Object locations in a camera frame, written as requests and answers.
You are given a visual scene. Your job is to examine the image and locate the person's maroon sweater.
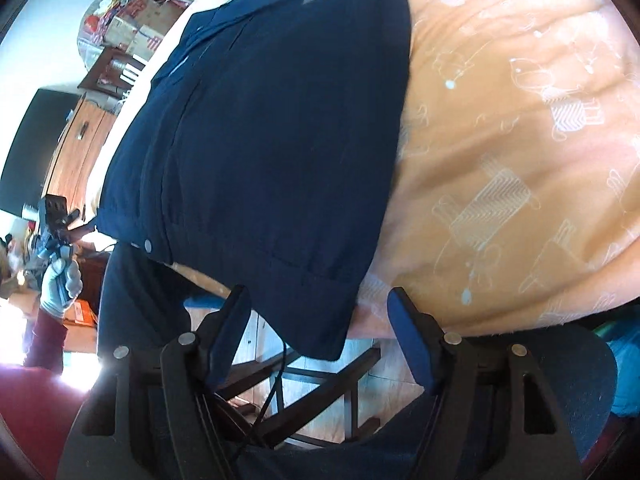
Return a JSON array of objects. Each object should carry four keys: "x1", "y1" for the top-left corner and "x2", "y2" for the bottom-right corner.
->
[{"x1": 0, "y1": 365, "x2": 98, "y2": 480}]

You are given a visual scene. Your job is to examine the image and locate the person's blue jeans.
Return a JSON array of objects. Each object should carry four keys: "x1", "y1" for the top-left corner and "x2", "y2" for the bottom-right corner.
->
[{"x1": 145, "y1": 322, "x2": 618, "y2": 480}]

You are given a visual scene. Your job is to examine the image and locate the wooden dresser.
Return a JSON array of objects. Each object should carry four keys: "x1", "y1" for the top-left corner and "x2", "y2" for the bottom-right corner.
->
[{"x1": 42, "y1": 92, "x2": 118, "y2": 231}]

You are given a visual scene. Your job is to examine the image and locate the teal cloth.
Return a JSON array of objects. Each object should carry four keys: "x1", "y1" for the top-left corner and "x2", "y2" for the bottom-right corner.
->
[{"x1": 592, "y1": 322, "x2": 640, "y2": 416}]

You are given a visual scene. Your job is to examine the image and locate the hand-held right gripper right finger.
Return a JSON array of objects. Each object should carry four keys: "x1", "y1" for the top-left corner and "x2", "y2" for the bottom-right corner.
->
[{"x1": 387, "y1": 286, "x2": 583, "y2": 480}]

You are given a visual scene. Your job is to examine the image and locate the cardboard box with red print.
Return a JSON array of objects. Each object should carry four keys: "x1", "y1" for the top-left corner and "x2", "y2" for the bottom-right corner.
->
[{"x1": 102, "y1": 0, "x2": 191, "y2": 61}]

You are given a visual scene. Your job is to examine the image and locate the person's left forearm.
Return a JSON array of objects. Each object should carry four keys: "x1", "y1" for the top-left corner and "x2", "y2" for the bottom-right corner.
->
[{"x1": 22, "y1": 310, "x2": 68, "y2": 373}]

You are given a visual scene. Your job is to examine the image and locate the person's left hand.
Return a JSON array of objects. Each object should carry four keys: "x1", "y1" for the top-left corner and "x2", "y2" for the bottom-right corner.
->
[{"x1": 39, "y1": 255, "x2": 83, "y2": 318}]

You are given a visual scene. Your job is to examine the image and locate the orange box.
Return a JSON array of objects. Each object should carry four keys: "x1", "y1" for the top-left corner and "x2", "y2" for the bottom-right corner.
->
[{"x1": 62, "y1": 299, "x2": 98, "y2": 328}]

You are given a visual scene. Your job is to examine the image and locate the dark wooden stool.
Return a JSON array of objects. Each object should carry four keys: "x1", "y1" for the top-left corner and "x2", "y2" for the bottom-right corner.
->
[{"x1": 220, "y1": 345, "x2": 381, "y2": 448}]

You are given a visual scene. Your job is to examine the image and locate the orange printed blanket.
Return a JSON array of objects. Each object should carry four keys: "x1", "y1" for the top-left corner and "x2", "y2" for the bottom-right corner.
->
[{"x1": 90, "y1": 0, "x2": 640, "y2": 338}]

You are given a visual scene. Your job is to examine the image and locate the navy blue jacket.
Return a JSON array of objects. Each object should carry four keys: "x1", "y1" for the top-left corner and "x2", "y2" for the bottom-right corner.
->
[{"x1": 97, "y1": 0, "x2": 413, "y2": 361}]

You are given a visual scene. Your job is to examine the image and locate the dark wooden chair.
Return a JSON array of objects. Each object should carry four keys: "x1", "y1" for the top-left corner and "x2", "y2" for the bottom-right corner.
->
[{"x1": 77, "y1": 47, "x2": 151, "y2": 101}]

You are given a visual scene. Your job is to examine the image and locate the black television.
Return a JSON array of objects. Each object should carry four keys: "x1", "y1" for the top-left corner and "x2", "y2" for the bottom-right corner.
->
[{"x1": 0, "y1": 87, "x2": 83, "y2": 213}]

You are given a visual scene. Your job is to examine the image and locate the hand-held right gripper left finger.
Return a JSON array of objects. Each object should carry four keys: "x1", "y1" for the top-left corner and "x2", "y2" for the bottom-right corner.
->
[{"x1": 57, "y1": 284, "x2": 271, "y2": 480}]

